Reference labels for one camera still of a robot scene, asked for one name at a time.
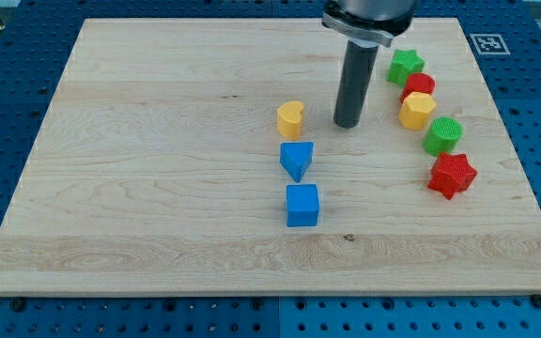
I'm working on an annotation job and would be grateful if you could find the white fiducial marker tag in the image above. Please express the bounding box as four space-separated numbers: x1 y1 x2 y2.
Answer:
470 33 510 55

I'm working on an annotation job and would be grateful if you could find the blue triangle block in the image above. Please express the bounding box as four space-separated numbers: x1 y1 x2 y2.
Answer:
280 142 314 182

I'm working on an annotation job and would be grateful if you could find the blue cube block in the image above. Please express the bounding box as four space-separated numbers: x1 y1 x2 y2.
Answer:
286 184 320 227

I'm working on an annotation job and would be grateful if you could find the red star block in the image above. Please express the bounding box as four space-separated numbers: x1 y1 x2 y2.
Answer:
427 152 478 200

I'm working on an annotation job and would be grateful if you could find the green star block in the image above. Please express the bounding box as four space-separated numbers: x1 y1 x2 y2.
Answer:
386 50 425 87

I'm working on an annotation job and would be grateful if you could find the green cylinder block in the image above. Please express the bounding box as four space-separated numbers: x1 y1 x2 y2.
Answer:
423 116 463 156

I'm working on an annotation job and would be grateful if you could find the yellow heart block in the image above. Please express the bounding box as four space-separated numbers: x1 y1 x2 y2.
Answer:
276 100 304 141

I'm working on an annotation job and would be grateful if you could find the yellow hexagon block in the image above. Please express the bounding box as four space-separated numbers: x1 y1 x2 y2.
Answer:
398 91 437 131

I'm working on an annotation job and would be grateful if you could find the red cylinder block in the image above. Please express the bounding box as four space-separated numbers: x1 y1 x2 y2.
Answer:
399 72 436 102

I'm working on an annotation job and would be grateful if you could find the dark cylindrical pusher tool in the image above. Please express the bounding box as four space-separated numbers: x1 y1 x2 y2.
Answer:
333 41 379 129

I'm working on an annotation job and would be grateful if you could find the wooden board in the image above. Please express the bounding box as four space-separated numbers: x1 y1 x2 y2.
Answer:
0 18 541 298

